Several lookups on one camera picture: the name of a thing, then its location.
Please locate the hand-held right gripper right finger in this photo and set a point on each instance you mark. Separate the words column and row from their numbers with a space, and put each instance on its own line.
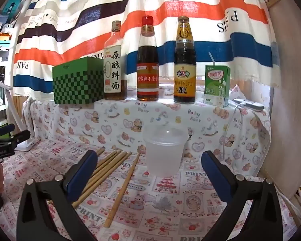
column 213, row 173

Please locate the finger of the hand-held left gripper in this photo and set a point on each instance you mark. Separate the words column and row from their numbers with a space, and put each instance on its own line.
column 18, row 138
column 5, row 129

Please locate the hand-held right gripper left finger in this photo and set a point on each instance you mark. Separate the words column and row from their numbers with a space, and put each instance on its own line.
column 82, row 178

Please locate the translucent plastic cup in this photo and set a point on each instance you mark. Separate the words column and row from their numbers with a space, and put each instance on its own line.
column 165, row 155

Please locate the strawberry printed tablecloth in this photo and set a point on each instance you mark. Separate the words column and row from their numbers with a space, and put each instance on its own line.
column 165, row 205

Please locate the shelf with boxes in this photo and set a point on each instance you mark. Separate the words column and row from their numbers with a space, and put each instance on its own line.
column 0, row 67

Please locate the bear printed cloth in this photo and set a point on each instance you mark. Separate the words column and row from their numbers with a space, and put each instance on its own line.
column 115, row 123

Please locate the white power strip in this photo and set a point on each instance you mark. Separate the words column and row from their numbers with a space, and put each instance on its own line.
column 248, row 104

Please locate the green checkered box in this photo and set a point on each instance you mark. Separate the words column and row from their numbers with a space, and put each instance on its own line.
column 77, row 85

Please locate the green drink carton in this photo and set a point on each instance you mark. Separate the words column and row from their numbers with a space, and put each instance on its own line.
column 215, row 85

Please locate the beige board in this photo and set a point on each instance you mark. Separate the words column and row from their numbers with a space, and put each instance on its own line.
column 286, row 105

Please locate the clear cooking wine bottle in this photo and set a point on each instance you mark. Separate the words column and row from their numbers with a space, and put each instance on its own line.
column 112, row 75

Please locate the white drinking straw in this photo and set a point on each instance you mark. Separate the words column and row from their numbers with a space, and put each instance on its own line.
column 212, row 59

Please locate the dark oyster sauce bottle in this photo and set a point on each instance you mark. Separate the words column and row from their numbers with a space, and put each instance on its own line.
column 184, row 55

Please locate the red-capped sesame oil bottle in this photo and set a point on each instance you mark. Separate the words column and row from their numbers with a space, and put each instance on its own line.
column 148, row 55

